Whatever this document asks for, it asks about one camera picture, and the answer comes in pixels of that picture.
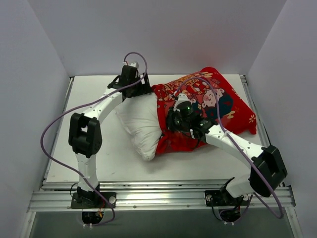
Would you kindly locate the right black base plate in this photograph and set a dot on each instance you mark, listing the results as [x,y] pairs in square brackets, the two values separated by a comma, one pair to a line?
[219,198]

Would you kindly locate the aluminium front rail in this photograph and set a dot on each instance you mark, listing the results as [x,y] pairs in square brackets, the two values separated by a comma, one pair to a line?
[136,195]

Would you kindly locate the white pillow insert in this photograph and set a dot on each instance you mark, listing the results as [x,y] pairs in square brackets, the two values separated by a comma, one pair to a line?
[139,118]

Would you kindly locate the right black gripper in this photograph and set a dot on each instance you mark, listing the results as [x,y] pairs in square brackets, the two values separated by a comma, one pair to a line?
[172,121]

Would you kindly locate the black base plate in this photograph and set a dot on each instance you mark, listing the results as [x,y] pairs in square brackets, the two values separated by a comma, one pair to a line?
[219,198]
[95,201]

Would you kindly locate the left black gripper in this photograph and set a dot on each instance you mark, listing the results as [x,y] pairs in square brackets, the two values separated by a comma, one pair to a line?
[144,89]

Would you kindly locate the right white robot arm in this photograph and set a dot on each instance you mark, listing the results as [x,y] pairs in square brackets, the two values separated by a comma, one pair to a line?
[267,169]

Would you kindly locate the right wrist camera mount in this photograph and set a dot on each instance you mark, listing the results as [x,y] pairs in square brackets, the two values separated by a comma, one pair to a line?
[182,99]

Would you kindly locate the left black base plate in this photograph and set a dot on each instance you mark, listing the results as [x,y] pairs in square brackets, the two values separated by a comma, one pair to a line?
[95,201]

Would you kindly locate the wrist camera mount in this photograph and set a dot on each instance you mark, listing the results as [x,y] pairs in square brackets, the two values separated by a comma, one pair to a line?
[182,99]
[132,64]

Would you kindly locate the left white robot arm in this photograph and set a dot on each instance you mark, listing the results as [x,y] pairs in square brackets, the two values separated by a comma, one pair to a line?
[85,136]

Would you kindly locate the red printed pillowcase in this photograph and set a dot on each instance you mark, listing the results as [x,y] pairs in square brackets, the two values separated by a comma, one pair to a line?
[211,96]

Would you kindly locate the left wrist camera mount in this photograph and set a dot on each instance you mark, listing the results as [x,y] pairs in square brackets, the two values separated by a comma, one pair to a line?
[132,64]

